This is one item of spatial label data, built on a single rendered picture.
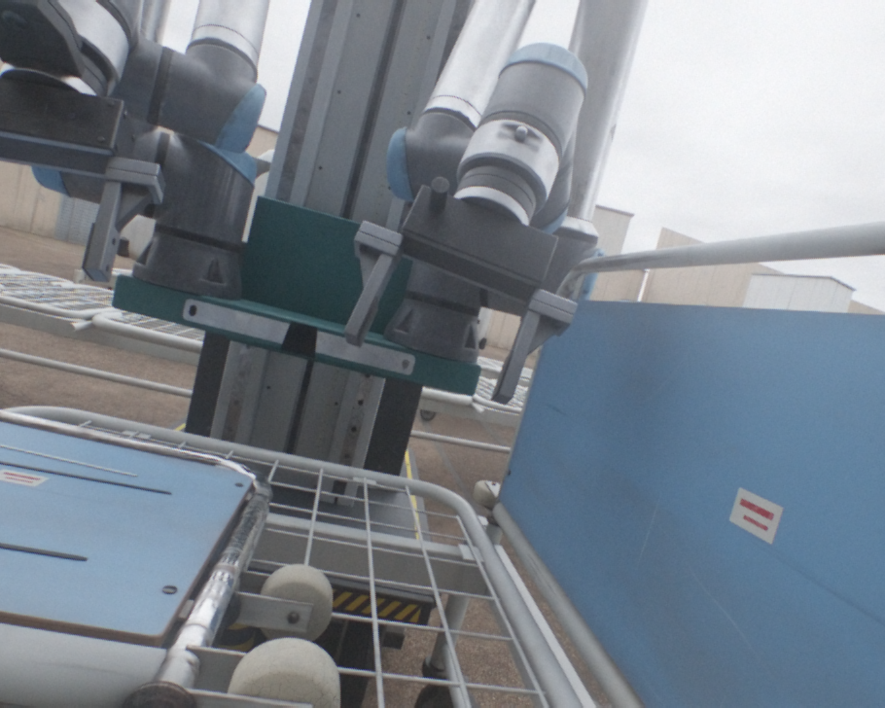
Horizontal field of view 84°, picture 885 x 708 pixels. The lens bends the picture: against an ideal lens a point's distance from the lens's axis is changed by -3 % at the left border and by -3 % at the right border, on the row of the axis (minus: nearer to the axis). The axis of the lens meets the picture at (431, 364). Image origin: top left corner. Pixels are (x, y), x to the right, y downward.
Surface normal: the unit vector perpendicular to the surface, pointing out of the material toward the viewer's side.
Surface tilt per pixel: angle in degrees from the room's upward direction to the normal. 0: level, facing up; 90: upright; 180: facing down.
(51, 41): 155
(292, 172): 90
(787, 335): 90
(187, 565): 5
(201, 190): 92
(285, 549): 90
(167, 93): 108
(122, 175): 67
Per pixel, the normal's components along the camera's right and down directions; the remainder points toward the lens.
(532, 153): 0.38, -0.16
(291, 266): 0.09, 0.13
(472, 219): 0.09, -0.29
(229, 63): 0.58, -0.14
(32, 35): -0.04, 0.96
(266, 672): -0.04, -0.64
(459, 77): -0.17, -0.33
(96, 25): 0.89, -0.09
